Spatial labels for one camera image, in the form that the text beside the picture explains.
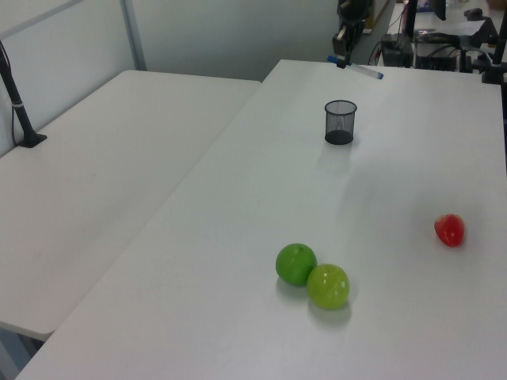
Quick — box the black equipment with cables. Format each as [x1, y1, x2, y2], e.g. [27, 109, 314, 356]
[413, 31, 482, 74]

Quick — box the black mesh pen cup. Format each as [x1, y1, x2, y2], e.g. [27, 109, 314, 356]
[323, 99, 358, 146]

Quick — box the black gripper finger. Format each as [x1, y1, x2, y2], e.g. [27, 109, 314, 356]
[331, 25, 346, 57]
[343, 25, 358, 70]

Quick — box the black electronics box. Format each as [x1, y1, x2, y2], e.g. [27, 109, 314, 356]
[379, 32, 415, 69]

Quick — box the black pole with base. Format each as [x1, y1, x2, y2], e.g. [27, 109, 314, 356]
[0, 39, 48, 149]

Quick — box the black monitor stand post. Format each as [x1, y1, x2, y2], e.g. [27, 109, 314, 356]
[402, 0, 419, 42]

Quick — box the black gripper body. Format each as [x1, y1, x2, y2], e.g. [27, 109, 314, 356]
[336, 0, 374, 31]

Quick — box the black camera stand clamp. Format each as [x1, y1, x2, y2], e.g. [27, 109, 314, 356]
[480, 0, 507, 85]

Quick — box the white marker with blue cap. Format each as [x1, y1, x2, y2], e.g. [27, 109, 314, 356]
[326, 55, 385, 81]

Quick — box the yellow-green apple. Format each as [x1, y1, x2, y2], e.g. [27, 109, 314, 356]
[306, 263, 351, 311]

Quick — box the dark green apple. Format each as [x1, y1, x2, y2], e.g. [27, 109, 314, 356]
[275, 242, 318, 288]

